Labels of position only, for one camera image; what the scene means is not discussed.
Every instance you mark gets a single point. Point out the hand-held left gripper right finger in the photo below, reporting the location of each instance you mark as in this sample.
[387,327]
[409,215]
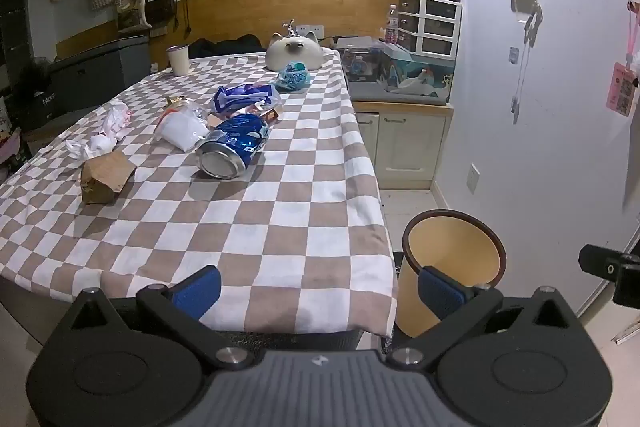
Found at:
[440,292]

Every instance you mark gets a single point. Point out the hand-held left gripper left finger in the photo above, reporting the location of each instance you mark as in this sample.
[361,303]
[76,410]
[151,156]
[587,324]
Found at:
[197,292]

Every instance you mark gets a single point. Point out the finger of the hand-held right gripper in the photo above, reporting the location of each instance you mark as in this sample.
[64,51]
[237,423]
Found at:
[602,263]

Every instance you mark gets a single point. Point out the beige waste bin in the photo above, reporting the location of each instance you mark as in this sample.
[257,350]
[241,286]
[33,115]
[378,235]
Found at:
[452,247]

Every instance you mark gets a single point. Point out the brown paper bag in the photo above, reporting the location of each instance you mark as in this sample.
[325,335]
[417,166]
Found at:
[107,177]

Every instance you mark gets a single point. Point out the crushed blue drink can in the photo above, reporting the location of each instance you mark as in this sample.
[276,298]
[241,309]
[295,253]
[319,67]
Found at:
[232,147]

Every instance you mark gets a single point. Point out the clear plastic bag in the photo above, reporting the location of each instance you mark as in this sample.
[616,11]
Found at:
[182,129]

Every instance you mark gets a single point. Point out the white tissue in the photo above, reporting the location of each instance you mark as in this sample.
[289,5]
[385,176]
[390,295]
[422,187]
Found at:
[87,147]

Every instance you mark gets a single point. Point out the white red-printed plastic bag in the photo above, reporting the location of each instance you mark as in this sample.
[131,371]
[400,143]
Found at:
[117,119]

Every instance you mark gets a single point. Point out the brown snack wrapper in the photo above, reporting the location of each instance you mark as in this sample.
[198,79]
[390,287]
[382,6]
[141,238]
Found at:
[267,114]

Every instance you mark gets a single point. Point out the gold foil wrapper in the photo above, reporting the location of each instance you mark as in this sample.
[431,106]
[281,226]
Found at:
[175,101]

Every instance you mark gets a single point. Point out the blue snack wrapper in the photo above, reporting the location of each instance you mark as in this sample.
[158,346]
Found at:
[245,97]

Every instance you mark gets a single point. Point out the teal snack wrapper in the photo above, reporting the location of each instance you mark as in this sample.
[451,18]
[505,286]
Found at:
[292,78]

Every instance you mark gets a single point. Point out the brown white checkered tablecloth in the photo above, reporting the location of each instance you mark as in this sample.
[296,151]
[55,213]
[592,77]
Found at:
[280,217]

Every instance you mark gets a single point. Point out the white cup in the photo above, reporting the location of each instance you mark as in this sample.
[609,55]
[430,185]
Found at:
[178,62]

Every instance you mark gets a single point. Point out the grey storage box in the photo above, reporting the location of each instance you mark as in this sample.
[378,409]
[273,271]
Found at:
[95,74]

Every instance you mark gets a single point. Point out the black cardboard box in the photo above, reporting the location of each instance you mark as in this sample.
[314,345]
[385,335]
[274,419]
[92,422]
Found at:
[37,109]

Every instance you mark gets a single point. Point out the black clothing pile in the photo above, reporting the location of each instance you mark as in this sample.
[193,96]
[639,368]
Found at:
[225,47]

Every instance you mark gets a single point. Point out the white drawer unit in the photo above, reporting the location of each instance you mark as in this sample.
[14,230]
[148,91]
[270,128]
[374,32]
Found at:
[435,24]

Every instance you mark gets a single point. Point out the plastic water bottle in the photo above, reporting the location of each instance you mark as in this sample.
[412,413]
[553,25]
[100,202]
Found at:
[391,27]

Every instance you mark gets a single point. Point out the small metal ornament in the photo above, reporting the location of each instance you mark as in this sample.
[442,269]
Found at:
[289,28]

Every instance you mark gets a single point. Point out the white power outlet strip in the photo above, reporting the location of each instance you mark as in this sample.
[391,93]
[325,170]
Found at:
[310,31]

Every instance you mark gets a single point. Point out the white wall socket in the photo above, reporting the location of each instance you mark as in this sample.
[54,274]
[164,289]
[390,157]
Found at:
[474,178]

